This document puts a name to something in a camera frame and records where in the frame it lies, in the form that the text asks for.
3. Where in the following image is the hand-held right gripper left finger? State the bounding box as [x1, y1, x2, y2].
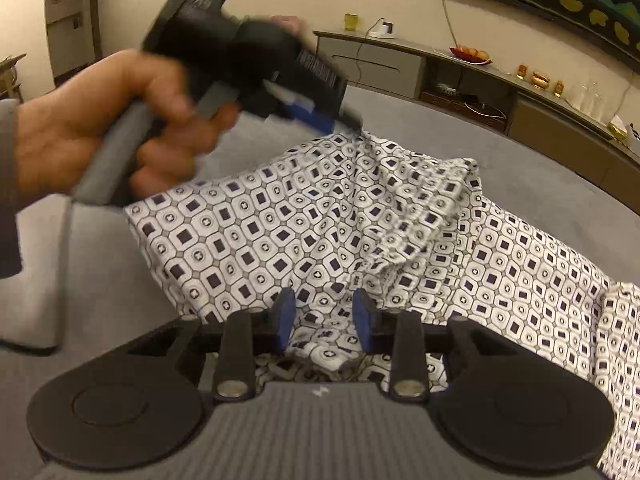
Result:
[125, 287, 298, 401]

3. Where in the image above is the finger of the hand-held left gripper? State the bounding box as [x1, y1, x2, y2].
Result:
[265, 84, 364, 137]

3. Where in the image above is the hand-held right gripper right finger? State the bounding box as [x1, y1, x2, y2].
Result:
[352, 287, 506, 401]

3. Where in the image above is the white black-square patterned garment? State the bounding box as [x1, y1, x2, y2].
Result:
[124, 130, 640, 480]

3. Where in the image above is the person's left hand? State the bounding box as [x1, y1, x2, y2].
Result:
[15, 50, 240, 207]

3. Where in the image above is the long grey media cabinet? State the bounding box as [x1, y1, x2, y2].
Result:
[314, 30, 640, 202]

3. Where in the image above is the doorway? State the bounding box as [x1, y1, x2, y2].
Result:
[44, 0, 102, 92]

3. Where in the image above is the red fruit plate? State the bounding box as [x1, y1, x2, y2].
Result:
[449, 46, 494, 65]

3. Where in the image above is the wooden furniture piece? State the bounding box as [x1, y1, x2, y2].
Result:
[0, 53, 27, 102]

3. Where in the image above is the group of clear glasses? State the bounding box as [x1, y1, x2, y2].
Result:
[570, 82, 609, 119]

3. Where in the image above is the gold tissue box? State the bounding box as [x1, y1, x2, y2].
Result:
[607, 115, 630, 144]

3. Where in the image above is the thin charger cable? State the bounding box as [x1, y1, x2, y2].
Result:
[354, 17, 387, 87]

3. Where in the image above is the thin wall cable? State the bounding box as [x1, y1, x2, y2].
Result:
[439, 0, 460, 50]

